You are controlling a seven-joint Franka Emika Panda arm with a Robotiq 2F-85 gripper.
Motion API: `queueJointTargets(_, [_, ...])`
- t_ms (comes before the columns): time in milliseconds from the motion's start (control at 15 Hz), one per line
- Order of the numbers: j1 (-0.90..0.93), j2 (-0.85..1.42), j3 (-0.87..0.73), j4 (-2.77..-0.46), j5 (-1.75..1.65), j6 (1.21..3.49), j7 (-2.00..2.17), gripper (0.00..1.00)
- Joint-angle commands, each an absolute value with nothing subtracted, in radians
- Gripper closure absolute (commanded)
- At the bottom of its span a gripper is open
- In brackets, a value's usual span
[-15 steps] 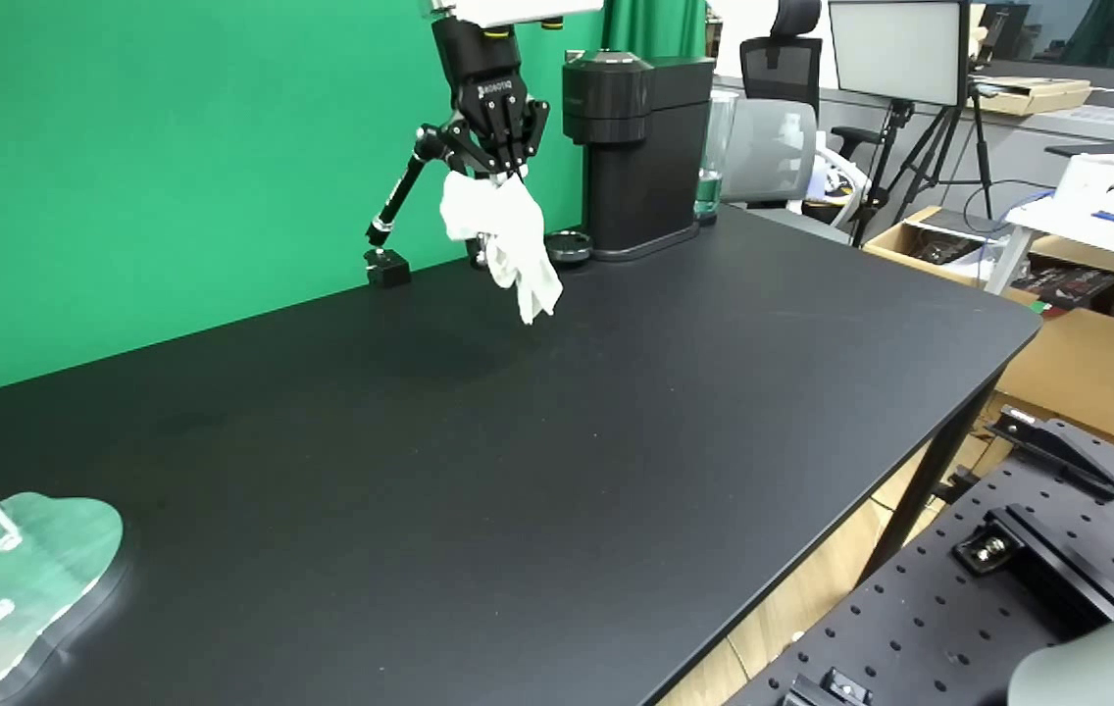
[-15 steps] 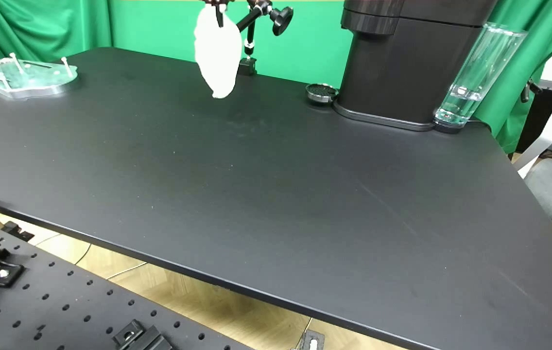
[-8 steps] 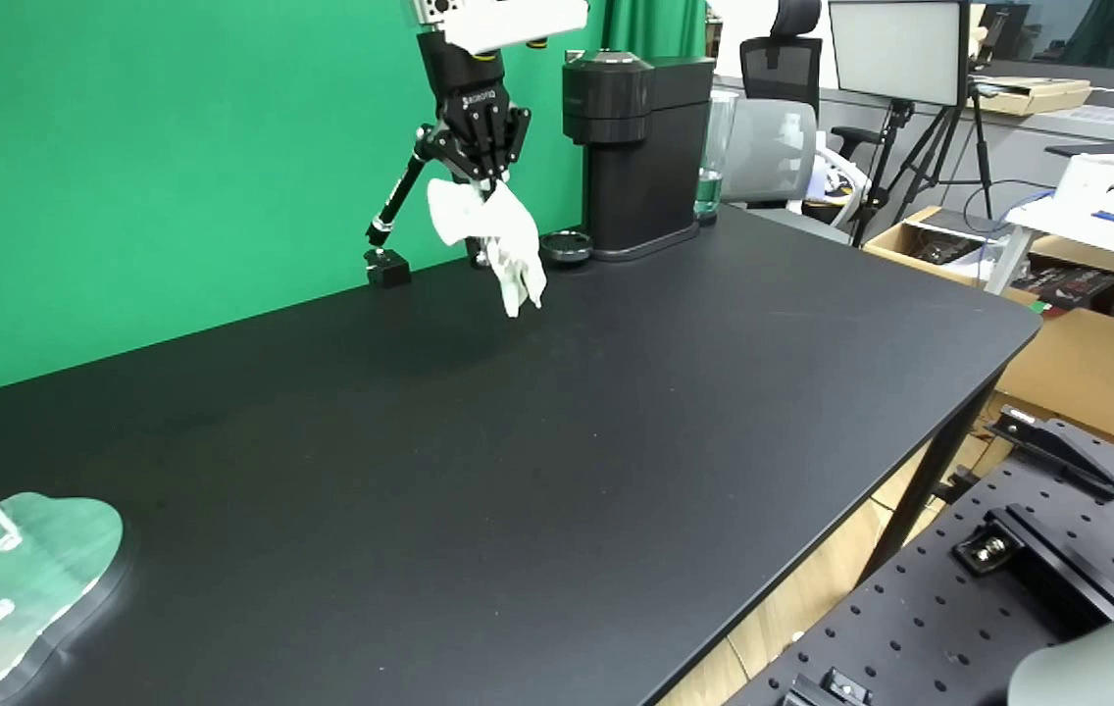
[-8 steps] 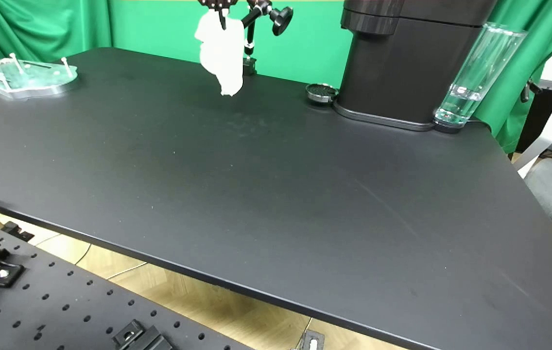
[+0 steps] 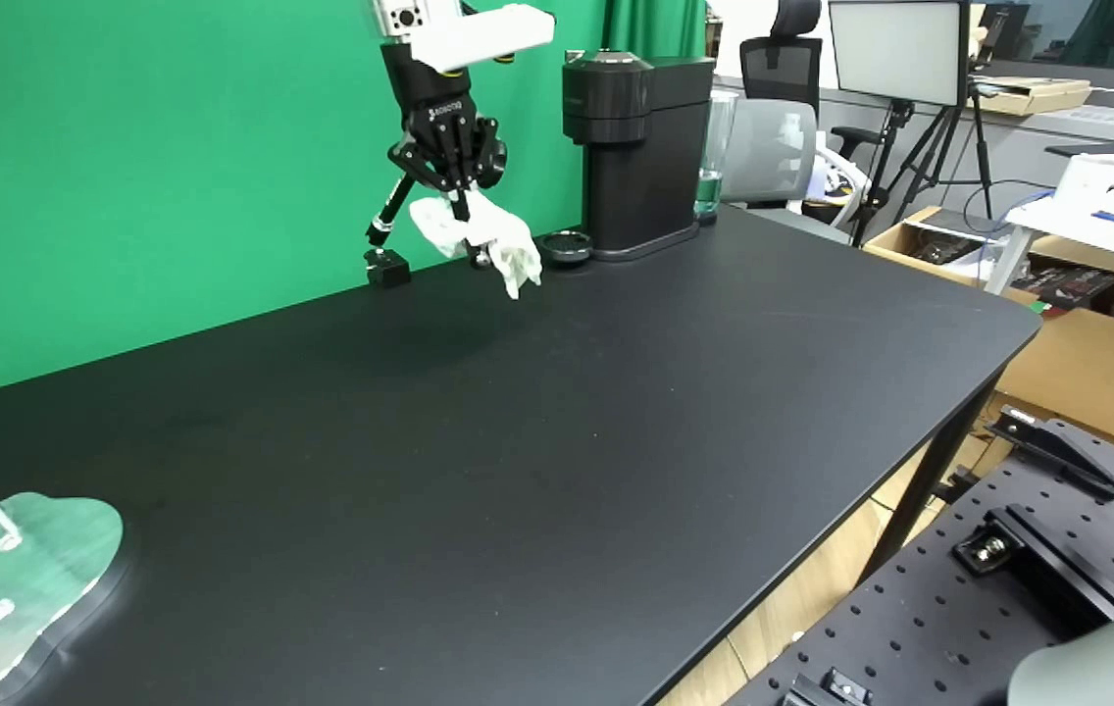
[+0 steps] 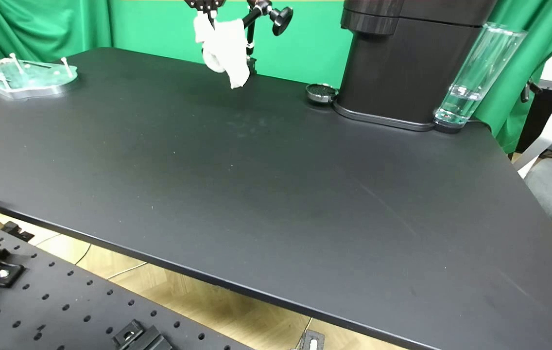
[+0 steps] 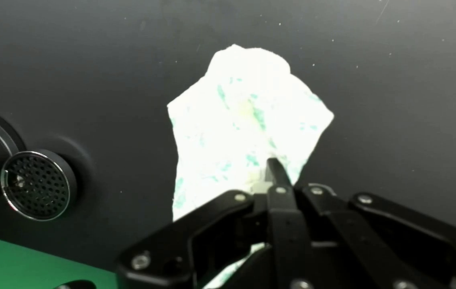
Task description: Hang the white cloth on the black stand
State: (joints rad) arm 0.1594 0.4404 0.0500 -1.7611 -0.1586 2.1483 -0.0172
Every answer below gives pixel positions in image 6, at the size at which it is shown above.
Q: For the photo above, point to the white cloth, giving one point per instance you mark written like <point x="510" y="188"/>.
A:
<point x="225" y="51"/>

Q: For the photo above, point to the flat green backdrop screen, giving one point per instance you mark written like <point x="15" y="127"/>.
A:
<point x="153" y="26"/>

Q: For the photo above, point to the small black round cap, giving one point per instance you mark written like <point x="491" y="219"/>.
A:
<point x="322" y="94"/>

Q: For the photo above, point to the green draped curtain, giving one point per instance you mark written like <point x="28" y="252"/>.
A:
<point x="536" y="59"/>
<point x="30" y="26"/>

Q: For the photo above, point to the clear acrylic tray with pegs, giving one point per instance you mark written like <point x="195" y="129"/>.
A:
<point x="20" y="75"/>

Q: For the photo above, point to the large black appliance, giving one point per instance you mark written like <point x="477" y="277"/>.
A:
<point x="399" y="59"/>

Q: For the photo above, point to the small black clamp block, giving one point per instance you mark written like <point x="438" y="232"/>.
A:
<point x="17" y="230"/>

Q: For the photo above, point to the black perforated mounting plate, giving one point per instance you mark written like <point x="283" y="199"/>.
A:
<point x="63" y="304"/>

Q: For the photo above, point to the black square fitting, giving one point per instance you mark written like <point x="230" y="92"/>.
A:
<point x="141" y="337"/>

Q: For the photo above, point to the floor power outlet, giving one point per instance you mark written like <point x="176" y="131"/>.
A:
<point x="312" y="341"/>

